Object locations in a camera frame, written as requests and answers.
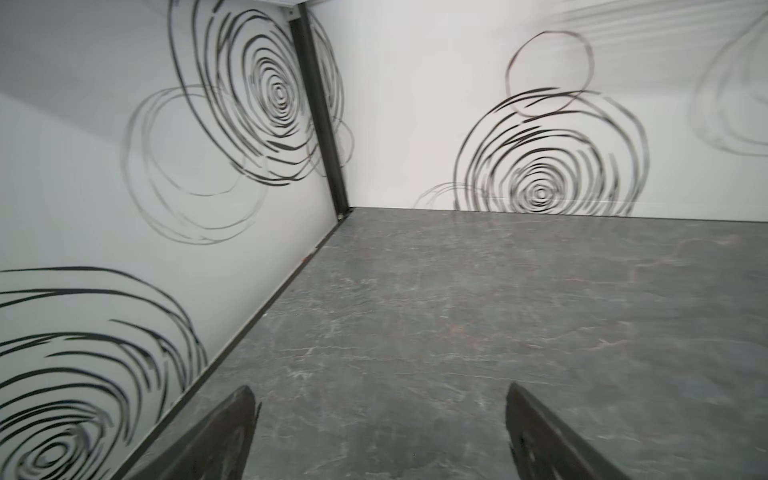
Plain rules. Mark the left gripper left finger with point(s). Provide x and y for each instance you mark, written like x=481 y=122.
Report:
x=215 y=445

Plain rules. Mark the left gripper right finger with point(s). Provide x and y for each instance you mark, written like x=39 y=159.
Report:
x=543 y=446

